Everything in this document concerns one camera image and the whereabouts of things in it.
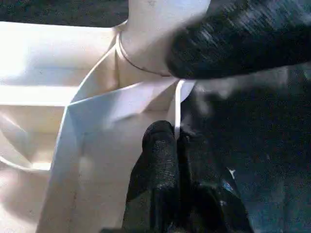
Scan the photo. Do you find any white plastic table top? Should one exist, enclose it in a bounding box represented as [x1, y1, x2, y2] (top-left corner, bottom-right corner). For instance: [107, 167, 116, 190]
[0, 19, 197, 233]

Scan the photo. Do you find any white plastic table leg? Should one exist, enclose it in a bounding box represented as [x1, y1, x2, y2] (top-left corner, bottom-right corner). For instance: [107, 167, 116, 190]
[117, 0, 212, 77]

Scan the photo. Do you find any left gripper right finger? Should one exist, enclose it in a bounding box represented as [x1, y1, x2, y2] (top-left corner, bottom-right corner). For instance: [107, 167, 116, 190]
[176, 127, 255, 233]

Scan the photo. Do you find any black work mat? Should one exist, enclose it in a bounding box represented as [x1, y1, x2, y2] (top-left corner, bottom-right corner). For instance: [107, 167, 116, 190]
[0, 0, 311, 233]

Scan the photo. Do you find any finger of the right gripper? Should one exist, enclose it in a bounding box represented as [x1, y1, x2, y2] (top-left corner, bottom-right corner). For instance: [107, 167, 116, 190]
[165, 0, 311, 81]

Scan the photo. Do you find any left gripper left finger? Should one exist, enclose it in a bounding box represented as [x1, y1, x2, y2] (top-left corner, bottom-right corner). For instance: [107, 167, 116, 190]
[121, 120, 182, 233]

